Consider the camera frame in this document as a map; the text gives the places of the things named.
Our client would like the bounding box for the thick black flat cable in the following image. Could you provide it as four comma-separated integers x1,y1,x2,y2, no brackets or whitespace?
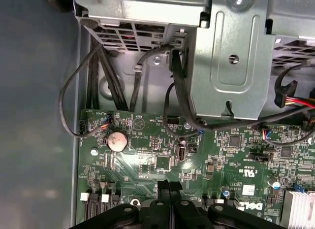
169,48,212,131

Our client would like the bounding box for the black PC case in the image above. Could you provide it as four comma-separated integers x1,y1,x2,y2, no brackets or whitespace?
0,0,315,229

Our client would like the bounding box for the thin black wire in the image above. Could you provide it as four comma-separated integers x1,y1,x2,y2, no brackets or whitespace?
58,41,104,138

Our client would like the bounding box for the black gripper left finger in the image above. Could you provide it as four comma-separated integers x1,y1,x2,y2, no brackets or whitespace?
71,179,171,229

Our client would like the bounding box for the black square chip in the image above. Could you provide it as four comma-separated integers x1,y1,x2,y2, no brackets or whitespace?
228,134,241,148
154,154,172,171
280,145,293,159

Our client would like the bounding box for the black power connector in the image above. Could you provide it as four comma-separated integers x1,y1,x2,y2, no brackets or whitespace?
274,80,299,109

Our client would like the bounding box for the metal drive cage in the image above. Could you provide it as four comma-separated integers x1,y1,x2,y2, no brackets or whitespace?
189,0,315,121

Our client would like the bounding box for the silver finned heatsink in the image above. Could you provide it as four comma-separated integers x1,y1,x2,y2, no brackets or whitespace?
280,188,315,229

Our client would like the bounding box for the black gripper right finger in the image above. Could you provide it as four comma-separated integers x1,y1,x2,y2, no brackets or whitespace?
169,181,279,229

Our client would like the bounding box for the black sleeved cable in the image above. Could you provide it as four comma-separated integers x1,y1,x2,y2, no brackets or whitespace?
98,48,130,112
129,44,173,109
88,34,100,110

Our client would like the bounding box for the long black cable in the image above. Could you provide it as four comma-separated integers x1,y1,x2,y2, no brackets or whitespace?
206,104,315,132

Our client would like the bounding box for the internal USB port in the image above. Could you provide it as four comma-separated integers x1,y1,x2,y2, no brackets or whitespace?
175,144,188,164

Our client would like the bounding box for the round coin battery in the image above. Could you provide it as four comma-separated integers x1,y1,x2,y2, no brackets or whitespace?
106,131,129,153

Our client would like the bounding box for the green motherboard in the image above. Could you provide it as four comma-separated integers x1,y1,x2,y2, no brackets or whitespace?
78,107,315,229

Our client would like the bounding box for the silver vented metal box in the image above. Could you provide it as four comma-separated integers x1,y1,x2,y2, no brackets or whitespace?
73,0,214,53

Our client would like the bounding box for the red wire bundle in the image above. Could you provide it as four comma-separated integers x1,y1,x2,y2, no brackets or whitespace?
285,96,315,109

